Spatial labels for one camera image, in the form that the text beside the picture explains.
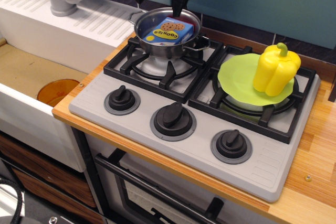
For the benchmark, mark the black stove knob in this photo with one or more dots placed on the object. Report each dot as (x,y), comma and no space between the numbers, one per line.
(231,147)
(122,101)
(173,122)

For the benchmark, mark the oven door with black handle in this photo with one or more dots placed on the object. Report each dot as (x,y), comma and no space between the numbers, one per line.
(112,164)

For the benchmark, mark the black right burner grate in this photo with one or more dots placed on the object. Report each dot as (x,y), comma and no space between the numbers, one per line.
(284,121)

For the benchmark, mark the black middle stove knob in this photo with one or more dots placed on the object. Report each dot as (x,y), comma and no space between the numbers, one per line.
(173,122)

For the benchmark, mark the black right stove knob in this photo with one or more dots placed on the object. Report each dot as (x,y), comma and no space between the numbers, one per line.
(231,147)

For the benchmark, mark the grey toy stove top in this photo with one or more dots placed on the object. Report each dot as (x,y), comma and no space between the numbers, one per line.
(196,110)

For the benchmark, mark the wooden drawer unit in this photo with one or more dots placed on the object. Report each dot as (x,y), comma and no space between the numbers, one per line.
(49,180)

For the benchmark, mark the yellow toy bell pepper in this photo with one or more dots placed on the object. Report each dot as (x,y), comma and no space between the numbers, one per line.
(276,67)

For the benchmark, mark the lime green plate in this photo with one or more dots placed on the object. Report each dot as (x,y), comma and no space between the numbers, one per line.
(236,79)

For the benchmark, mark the blue cookie box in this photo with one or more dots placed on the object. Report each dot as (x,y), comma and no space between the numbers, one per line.
(170,32)

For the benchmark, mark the stainless steel pot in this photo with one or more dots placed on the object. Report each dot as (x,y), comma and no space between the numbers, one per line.
(145,21)

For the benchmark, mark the white toy sink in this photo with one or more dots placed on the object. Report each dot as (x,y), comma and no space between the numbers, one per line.
(47,48)

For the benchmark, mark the black left burner grate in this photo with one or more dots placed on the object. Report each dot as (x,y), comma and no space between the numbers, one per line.
(175,78)

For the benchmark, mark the black left stove knob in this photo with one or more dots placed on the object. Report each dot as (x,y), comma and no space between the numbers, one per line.
(122,101)

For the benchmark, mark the black burner grate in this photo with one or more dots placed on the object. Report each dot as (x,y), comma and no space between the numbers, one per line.
(284,121)
(175,78)

